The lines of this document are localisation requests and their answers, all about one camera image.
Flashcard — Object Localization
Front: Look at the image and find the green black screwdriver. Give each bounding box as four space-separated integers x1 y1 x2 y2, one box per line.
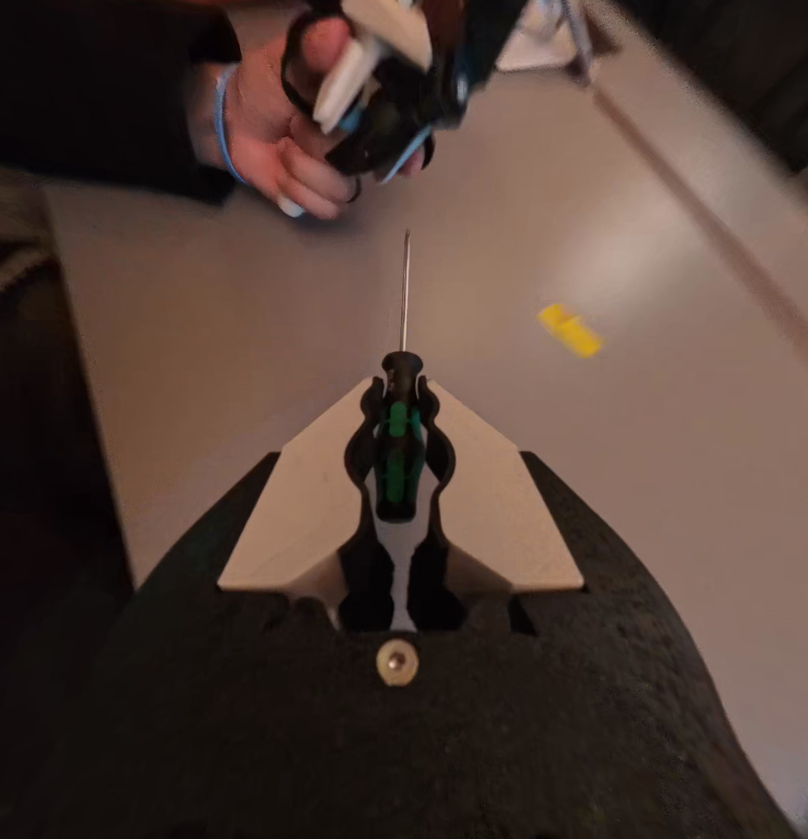
374 228 426 524

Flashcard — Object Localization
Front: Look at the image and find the blue wristband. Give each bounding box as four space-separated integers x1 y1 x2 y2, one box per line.
212 64 249 187

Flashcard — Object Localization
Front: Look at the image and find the blue cable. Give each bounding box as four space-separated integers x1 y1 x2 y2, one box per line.
338 66 477 186

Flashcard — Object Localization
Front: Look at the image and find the yellow tape piece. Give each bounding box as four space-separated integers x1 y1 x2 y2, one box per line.
537 303 604 359

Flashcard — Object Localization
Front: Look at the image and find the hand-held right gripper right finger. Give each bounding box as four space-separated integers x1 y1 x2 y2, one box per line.
407 375 586 633

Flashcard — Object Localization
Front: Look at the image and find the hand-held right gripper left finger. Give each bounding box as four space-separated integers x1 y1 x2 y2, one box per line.
217 375 395 631

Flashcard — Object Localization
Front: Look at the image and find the person's left forearm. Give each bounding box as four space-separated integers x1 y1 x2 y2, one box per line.
0 0 242 205

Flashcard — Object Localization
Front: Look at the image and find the person's left hand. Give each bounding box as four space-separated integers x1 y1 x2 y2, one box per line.
189 16 365 220

